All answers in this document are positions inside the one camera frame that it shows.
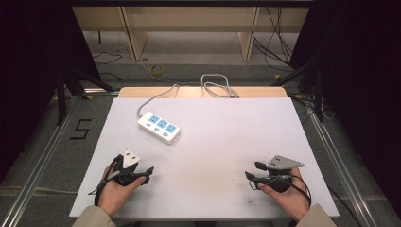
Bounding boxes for bundle of black floor cables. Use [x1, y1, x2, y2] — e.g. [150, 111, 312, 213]
[253, 6, 301, 69]

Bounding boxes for thin black floor cable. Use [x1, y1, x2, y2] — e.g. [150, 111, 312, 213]
[92, 46, 124, 81]

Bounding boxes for grey power strip cable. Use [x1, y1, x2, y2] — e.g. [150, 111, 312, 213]
[136, 73, 239, 119]

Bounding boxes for person's left hand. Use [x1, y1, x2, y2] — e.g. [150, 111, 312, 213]
[97, 164, 148, 218]

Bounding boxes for person's right hand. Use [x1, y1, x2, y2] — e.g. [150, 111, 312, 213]
[257, 166, 312, 223]

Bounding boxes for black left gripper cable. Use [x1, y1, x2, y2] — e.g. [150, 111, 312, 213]
[87, 155, 125, 208]

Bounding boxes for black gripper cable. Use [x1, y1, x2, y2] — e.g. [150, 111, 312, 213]
[87, 155, 125, 208]
[249, 174, 313, 210]

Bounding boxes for white power strip blue sockets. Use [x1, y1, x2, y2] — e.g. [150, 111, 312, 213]
[137, 111, 182, 146]

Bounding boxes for beige wooden shelf unit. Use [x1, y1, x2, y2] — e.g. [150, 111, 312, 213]
[72, 6, 310, 62]

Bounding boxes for wooden table under white board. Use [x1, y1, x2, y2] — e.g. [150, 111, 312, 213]
[117, 86, 288, 99]

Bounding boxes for black metal stand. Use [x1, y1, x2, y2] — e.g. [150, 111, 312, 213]
[54, 61, 115, 127]
[270, 58, 326, 123]

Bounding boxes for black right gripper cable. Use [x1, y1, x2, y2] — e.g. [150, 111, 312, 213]
[249, 174, 313, 210]

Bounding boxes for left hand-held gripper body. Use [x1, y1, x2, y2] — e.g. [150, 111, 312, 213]
[110, 148, 144, 187]

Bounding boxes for aluminium floor rail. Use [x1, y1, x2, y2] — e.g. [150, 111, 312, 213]
[302, 100, 381, 227]
[0, 94, 78, 227]

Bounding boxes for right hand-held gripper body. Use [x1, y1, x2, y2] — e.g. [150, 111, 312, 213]
[265, 154, 305, 194]

